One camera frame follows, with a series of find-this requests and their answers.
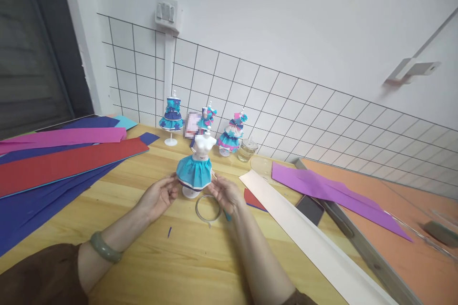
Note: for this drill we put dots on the person's right hand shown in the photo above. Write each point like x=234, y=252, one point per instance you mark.
x=229, y=197

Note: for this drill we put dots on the person's left hand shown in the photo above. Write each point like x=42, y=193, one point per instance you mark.
x=154, y=201

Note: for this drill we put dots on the person's right index finger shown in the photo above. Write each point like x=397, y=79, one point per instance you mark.
x=222, y=181

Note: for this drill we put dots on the person's left thumb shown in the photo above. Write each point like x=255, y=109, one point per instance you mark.
x=165, y=181

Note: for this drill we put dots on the person's left fingers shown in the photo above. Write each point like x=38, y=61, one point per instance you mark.
x=173, y=192

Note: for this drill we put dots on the person's right thumb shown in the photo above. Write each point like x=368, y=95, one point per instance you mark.
x=214, y=192

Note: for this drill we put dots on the white mannequin with teal skirt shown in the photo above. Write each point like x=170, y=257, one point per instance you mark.
x=195, y=172

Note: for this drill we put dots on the small red paper piece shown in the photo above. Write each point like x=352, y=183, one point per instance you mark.
x=252, y=199

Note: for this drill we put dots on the small glass jar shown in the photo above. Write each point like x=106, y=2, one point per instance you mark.
x=247, y=151

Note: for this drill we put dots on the small blue paper scrap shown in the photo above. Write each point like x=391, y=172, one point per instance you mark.
x=169, y=232

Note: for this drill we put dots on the clear round plastic lid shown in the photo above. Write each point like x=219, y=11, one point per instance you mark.
x=264, y=168

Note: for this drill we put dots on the mannequin with pink teal dress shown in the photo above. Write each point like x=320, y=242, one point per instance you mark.
x=232, y=135

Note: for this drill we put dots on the mannequin with dark blue dress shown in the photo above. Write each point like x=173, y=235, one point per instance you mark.
x=171, y=119

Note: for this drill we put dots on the mannequin with teal bow dress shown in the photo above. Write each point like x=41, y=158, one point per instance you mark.
x=208, y=116

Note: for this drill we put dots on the teal paper sheet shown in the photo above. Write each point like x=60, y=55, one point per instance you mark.
x=126, y=122

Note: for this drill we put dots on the dark smartphone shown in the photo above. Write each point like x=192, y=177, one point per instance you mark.
x=309, y=209

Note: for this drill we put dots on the long white paper strip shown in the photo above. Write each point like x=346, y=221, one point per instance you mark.
x=304, y=226

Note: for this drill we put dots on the red paper sheet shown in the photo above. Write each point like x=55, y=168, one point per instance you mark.
x=71, y=162

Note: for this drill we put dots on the magenta paper sheet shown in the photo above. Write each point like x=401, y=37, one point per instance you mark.
x=64, y=137

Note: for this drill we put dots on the purple paper sheet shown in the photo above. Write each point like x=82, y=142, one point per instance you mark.
x=332, y=190

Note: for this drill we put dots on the dark blue paper sheets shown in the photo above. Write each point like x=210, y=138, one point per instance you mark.
x=43, y=205

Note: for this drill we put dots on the grey metal bar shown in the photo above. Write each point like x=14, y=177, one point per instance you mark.
x=358, y=237

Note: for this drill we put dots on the dark window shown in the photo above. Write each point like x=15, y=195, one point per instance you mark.
x=32, y=51

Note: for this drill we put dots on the orange cutting mat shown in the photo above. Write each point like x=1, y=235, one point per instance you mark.
x=404, y=262

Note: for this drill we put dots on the grey green block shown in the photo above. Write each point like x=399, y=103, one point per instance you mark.
x=439, y=232

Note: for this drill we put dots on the clear plastic ruler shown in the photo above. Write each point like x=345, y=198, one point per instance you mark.
x=445, y=215

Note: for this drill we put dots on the white wall switch box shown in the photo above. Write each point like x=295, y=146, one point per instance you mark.
x=166, y=12

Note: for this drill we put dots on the white wall bracket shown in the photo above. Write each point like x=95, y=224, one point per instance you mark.
x=411, y=71

